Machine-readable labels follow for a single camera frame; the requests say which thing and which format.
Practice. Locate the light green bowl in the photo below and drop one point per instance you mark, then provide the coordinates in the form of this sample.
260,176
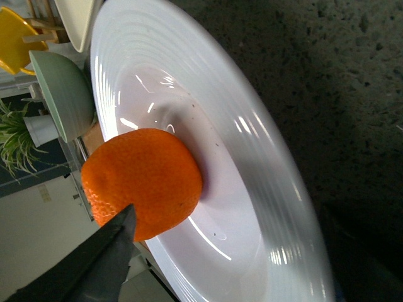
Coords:
67,93

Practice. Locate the white ridged plate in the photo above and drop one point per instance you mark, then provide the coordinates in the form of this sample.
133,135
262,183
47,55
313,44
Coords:
254,235

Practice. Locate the wooden peg drying rack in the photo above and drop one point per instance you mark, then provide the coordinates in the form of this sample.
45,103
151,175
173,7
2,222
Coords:
45,20

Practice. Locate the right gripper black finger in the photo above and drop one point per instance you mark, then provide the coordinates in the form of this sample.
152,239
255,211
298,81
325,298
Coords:
94,271

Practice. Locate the orange fruit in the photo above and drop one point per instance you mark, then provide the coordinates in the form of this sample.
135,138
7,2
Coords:
148,168

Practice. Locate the beige bear tray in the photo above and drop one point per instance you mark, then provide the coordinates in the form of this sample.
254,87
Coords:
78,17

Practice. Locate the potted green plant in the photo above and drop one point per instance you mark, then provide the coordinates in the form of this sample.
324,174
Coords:
18,151

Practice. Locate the yellow mug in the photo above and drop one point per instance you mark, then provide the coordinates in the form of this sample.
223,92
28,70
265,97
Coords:
14,51

